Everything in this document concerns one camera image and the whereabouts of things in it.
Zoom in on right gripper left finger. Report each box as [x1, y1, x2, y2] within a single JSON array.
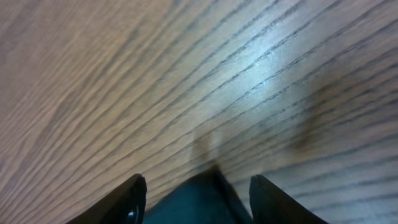
[[68, 174, 147, 224]]

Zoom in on dark navy t-shirt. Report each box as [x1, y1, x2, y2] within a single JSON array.
[[143, 166, 252, 224]]

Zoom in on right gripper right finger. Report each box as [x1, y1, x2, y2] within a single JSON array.
[[249, 175, 326, 224]]

